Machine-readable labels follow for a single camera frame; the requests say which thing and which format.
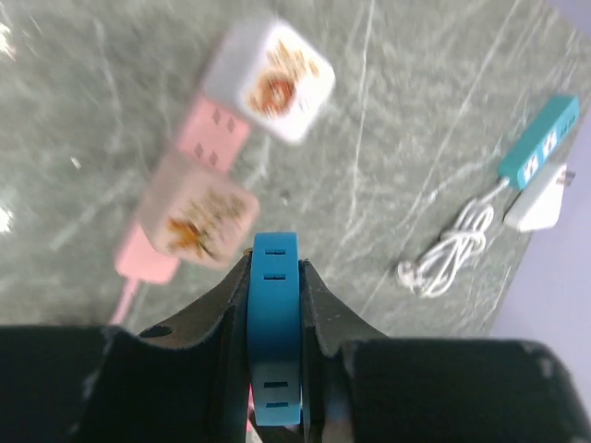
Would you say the white power cord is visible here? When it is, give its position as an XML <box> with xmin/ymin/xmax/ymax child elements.
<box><xmin>396</xmin><ymin>177</ymin><xmax>509</xmax><ymax>300</ymax></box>

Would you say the blue plug adapter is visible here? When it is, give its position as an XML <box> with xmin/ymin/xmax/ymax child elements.
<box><xmin>247</xmin><ymin>233</ymin><xmax>302</xmax><ymax>426</ymax></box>

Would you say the pink power strip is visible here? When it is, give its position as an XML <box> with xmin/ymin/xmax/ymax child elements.
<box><xmin>115</xmin><ymin>96</ymin><xmax>259</xmax><ymax>284</ymax></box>

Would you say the pink power cord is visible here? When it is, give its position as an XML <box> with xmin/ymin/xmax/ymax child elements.
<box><xmin>109</xmin><ymin>281</ymin><xmax>142</xmax><ymax>327</ymax></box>

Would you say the pink cube adapter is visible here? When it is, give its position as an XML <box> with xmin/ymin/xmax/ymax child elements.
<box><xmin>137</xmin><ymin>151</ymin><xmax>259</xmax><ymax>269</ymax></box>

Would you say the white cube adapter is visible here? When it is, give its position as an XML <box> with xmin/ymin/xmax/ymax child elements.
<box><xmin>201</xmin><ymin>15</ymin><xmax>336</xmax><ymax>144</ymax></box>

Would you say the white triangular socket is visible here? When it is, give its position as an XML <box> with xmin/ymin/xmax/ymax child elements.
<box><xmin>503</xmin><ymin>162</ymin><xmax>576</xmax><ymax>233</ymax></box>

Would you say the teal power strip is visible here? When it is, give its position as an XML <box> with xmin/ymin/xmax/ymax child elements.
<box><xmin>497</xmin><ymin>95</ymin><xmax>580</xmax><ymax>191</ymax></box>

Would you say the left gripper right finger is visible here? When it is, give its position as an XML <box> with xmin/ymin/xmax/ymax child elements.
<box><xmin>299</xmin><ymin>260</ymin><xmax>590</xmax><ymax>442</ymax></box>

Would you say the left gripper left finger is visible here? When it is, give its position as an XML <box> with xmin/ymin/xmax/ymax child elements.
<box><xmin>1</xmin><ymin>257</ymin><xmax>250</xmax><ymax>442</ymax></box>

